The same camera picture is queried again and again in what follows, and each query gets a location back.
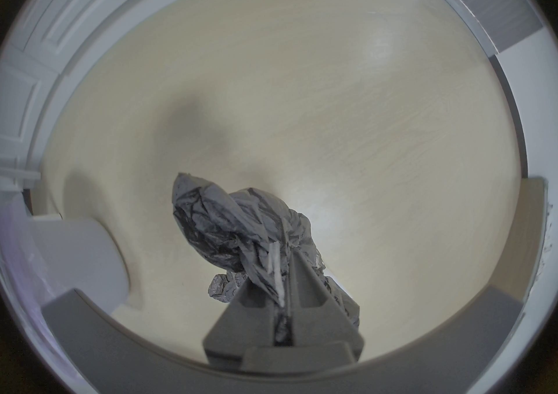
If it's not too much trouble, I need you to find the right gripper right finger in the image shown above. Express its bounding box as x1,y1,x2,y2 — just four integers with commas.
287,251,366,362

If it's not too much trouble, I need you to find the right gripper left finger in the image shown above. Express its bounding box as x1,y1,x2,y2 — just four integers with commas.
201,279,280,370

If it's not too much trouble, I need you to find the black plastic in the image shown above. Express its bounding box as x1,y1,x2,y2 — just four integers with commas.
172,172,362,327

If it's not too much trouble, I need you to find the purple plastic bag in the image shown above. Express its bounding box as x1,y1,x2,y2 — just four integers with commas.
0,196,62,332

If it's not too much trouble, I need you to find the white trash bin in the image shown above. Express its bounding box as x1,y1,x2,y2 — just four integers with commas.
24,214,131,312

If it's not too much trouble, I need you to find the white wardrobe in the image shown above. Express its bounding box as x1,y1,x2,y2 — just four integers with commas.
0,0,328,192

